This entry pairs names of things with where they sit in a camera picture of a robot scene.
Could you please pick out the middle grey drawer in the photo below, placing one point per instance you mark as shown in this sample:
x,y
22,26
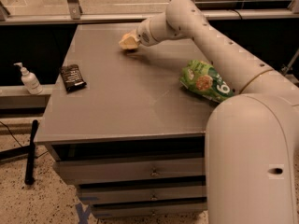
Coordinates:
x,y
93,196

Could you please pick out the green snack chip bag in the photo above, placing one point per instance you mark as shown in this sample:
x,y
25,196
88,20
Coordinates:
x,y
203,79

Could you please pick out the grey drawer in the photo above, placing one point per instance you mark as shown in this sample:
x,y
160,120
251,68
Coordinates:
x,y
91,172
93,196
149,211

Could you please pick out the black rod on floor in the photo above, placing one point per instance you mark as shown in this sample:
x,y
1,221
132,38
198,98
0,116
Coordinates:
x,y
29,178

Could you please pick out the black rxbar chocolate bar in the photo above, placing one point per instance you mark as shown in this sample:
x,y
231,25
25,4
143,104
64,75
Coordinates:
x,y
72,78

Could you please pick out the top grey drawer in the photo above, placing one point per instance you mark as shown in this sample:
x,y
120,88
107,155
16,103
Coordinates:
x,y
91,172

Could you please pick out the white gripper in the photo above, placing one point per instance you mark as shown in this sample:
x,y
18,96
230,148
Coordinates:
x,y
143,35

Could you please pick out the bottom grey drawer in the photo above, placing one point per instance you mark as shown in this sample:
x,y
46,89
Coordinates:
x,y
149,211

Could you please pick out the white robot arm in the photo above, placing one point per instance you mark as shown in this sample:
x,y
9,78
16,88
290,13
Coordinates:
x,y
251,138

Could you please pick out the grey drawer cabinet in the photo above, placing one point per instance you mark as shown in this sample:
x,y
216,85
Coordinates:
x,y
133,108

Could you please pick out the metal window rail frame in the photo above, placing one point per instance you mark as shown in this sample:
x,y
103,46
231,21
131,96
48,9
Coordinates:
x,y
88,11

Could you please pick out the white pump lotion bottle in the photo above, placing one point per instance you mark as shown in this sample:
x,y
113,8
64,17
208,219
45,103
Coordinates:
x,y
29,80

